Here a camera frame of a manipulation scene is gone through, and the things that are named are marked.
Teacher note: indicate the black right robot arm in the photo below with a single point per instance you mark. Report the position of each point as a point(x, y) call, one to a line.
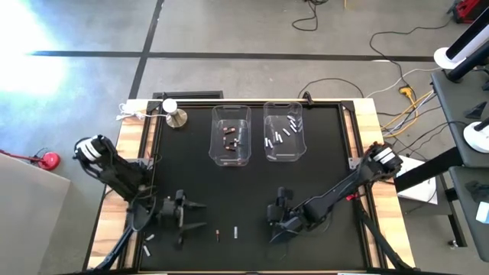
point(336, 191)

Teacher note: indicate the white round stand base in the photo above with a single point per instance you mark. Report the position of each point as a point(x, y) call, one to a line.
point(443, 59)
point(477, 139)

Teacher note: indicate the black aluminium table frame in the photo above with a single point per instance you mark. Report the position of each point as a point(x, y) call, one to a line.
point(198, 103)

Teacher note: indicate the grey side table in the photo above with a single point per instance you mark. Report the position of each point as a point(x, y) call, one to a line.
point(454, 114)
point(473, 225)

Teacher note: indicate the white board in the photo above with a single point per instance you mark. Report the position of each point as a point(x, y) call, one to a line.
point(420, 195)

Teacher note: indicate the black and white pole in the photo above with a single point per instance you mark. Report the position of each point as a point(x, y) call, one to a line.
point(471, 36)

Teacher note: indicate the black frame strut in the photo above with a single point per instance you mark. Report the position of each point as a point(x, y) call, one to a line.
point(376, 237)
point(122, 244)

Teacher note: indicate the pale paper note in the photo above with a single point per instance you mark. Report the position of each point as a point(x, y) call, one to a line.
point(484, 213)

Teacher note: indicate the small red clip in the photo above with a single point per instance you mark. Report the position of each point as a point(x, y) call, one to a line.
point(349, 197)

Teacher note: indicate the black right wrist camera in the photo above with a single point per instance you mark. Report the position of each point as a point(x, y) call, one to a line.
point(285, 193)

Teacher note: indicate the black cloth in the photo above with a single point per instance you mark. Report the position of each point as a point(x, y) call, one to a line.
point(477, 189)

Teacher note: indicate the white bulb brass lamp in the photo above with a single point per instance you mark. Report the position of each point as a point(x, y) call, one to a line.
point(176, 119)

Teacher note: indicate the black flat bar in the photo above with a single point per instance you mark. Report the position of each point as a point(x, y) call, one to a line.
point(428, 170)

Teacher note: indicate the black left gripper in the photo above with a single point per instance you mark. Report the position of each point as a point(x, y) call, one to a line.
point(173, 210)

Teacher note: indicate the clear plastic bin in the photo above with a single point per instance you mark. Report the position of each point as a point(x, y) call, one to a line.
point(296, 153)
point(217, 158)

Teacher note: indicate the red toolbox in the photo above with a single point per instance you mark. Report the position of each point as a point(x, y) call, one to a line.
point(468, 9)

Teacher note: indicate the small black object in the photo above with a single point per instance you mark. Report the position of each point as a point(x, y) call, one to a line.
point(477, 111)

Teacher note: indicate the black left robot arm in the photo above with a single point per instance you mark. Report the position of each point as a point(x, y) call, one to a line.
point(118, 175)

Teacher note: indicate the grey cabinet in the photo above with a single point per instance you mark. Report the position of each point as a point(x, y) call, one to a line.
point(26, 221)

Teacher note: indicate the red floor lamp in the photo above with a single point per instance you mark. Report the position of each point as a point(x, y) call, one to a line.
point(49, 161)

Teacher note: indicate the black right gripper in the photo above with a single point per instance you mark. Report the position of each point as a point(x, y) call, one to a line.
point(296, 215)

